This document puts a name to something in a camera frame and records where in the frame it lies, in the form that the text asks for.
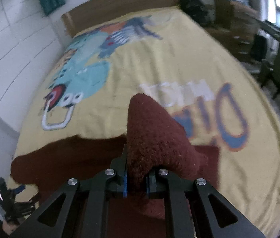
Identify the dark red knitted sweater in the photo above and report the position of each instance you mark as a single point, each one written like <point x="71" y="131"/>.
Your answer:
<point x="153" y="139"/>

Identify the left hand holding gripper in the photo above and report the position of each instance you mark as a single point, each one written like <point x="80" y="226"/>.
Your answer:
<point x="7" y="228"/>

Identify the white wardrobe with panels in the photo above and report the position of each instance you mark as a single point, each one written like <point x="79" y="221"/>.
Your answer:
<point x="29" y="47"/>

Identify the wooden bed headboard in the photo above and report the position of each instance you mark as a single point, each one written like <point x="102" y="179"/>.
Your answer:
<point x="94" y="12"/>

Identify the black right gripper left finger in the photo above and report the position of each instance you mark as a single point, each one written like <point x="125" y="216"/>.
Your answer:
<point x="78" y="208"/>

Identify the yellow cartoon print bedspread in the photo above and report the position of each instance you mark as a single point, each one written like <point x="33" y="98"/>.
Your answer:
<point x="167" y="56"/>

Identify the black bag near bed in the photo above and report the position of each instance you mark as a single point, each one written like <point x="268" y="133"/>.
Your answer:
<point x="196" y="10"/>

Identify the wooden desk with clutter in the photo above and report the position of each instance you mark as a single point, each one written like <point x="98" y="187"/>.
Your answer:
<point x="237" y="28"/>

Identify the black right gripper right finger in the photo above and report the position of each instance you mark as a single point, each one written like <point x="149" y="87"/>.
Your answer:
<point x="196" y="208"/>

